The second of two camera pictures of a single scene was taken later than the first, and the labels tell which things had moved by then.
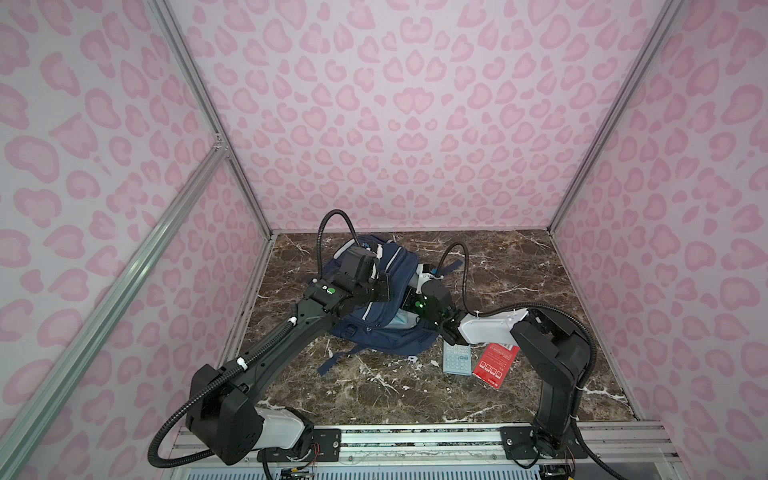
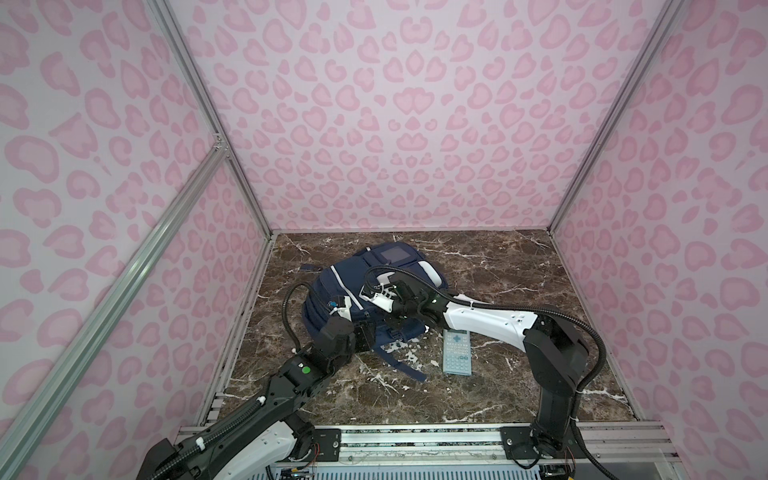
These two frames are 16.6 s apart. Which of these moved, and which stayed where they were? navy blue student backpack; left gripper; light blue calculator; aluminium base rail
Moved: navy blue student backpack; left gripper
Stayed: light blue calculator; aluminium base rail
